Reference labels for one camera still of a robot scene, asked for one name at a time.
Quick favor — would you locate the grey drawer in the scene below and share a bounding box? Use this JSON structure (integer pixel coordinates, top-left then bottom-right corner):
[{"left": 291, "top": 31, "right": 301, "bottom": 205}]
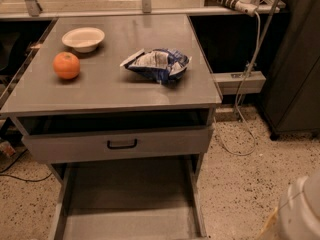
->
[
  {"left": 22, "top": 126, "right": 213, "bottom": 164},
  {"left": 48, "top": 156, "right": 207, "bottom": 240}
]

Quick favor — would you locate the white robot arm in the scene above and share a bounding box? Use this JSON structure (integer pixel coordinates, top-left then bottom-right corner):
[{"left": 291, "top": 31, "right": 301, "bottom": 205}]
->
[{"left": 256, "top": 170, "right": 320, "bottom": 240}]

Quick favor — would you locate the grey drawer cabinet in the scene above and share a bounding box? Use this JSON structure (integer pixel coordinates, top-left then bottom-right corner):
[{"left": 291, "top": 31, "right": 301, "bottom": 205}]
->
[{"left": 0, "top": 13, "right": 224, "bottom": 185}]

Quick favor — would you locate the grey top drawer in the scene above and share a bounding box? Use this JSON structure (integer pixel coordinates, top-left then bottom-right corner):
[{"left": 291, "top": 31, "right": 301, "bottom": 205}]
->
[{"left": 22, "top": 126, "right": 213, "bottom": 164}]

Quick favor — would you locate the blue white chip bag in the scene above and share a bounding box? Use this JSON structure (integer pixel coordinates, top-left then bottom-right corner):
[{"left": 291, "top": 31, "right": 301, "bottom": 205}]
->
[{"left": 120, "top": 48, "right": 191, "bottom": 84}]

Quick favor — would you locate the orange fruit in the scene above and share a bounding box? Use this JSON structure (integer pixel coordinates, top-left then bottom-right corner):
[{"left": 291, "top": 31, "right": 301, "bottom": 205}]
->
[{"left": 53, "top": 52, "right": 80, "bottom": 80}]

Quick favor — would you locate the white bowl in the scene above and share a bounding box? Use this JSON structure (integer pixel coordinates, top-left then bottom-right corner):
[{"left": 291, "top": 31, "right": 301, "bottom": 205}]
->
[{"left": 62, "top": 27, "right": 105, "bottom": 53}]

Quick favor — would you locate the dark grey cabinet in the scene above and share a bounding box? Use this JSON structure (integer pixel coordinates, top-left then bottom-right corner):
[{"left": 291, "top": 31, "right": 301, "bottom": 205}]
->
[{"left": 258, "top": 0, "right": 320, "bottom": 140}]

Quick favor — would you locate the white power strip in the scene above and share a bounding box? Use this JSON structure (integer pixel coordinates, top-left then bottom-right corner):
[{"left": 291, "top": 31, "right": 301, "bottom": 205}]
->
[{"left": 213, "top": 0, "right": 257, "bottom": 17}]

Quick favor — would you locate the grey back shelf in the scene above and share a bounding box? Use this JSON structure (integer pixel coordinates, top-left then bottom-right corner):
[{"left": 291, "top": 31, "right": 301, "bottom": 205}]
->
[{"left": 0, "top": 0, "right": 288, "bottom": 20}]

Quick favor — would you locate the grey metal rail beam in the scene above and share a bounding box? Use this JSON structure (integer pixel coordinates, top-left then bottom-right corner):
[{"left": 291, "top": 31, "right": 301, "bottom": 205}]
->
[{"left": 213, "top": 71, "right": 266, "bottom": 95}]

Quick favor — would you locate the white power cable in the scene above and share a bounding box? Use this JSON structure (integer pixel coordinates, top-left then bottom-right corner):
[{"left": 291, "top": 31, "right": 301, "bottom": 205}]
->
[{"left": 213, "top": 10, "right": 263, "bottom": 157}]

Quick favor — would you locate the black floor cable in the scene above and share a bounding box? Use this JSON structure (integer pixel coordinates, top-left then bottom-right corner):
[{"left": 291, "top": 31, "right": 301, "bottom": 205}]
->
[{"left": 0, "top": 148, "right": 54, "bottom": 183}]

